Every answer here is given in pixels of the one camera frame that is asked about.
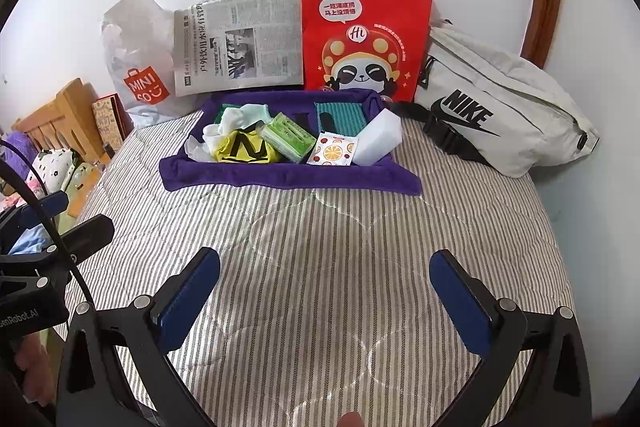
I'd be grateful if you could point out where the flower print pillow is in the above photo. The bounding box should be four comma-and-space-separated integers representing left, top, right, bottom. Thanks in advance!
30, 148, 77, 198

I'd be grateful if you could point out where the person's left hand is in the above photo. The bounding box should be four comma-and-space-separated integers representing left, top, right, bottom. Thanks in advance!
22, 334, 55, 403

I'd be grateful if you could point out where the beige waist bag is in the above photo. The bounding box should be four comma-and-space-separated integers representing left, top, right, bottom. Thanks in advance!
390, 21, 601, 178

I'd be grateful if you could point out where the red paper bag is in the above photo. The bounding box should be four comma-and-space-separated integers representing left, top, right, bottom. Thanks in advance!
300, 0, 435, 104

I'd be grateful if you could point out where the mint white sock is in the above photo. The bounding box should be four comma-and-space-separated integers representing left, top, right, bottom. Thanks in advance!
220, 104, 272, 134

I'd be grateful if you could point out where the white sponge block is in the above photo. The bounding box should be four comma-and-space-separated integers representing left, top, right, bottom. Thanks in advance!
356, 107, 403, 166

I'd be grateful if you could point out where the yellow black pouch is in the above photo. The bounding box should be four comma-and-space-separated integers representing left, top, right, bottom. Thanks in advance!
210, 129, 281, 164

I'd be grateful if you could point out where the white plastic shopping bag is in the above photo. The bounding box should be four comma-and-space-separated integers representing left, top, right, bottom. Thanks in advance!
102, 0, 191, 118

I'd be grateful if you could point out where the purple plush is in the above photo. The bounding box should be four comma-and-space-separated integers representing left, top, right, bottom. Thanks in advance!
7, 132, 40, 168

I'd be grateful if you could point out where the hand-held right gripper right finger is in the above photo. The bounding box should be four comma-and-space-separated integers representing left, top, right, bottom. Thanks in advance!
429, 249, 592, 427

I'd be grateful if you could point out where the green sheet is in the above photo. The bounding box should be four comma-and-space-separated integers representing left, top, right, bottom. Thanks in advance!
50, 162, 103, 230

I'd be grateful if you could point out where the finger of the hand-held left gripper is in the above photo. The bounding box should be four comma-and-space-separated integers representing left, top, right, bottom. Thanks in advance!
50, 216, 115, 260
0, 191, 69, 234

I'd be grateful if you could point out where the wooden bedside table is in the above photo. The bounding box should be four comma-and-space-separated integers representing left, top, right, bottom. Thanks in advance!
95, 139, 128, 170

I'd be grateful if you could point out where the folded newspaper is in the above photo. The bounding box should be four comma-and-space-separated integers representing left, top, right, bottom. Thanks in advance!
174, 0, 305, 96

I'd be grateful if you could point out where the orange print packet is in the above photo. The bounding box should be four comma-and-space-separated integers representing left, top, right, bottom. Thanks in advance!
306, 132, 360, 168

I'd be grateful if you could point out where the white wipe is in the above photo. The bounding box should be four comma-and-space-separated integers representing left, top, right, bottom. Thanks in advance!
184, 138, 213, 160

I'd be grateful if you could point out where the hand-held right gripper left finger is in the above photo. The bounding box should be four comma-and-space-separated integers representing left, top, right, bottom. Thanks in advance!
56, 248, 221, 427

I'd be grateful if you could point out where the striped bedsheet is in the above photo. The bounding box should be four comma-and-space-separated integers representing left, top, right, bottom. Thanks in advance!
55, 107, 576, 427

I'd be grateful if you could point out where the purple towel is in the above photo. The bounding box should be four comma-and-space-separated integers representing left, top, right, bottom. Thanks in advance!
159, 89, 423, 196

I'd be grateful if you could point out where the patterned box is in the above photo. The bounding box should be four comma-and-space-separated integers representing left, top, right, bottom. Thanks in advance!
91, 93, 126, 152

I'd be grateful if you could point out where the teal cloth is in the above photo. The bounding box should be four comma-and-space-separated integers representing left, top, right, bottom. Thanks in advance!
316, 103, 369, 138

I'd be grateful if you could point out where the wooden headboard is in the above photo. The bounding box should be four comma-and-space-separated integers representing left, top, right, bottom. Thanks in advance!
12, 78, 108, 158

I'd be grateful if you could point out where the black cable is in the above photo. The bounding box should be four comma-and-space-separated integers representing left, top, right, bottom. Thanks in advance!
0, 136, 97, 309

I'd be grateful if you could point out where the green tissue pack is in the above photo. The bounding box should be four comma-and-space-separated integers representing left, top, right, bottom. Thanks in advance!
256, 113, 318, 164

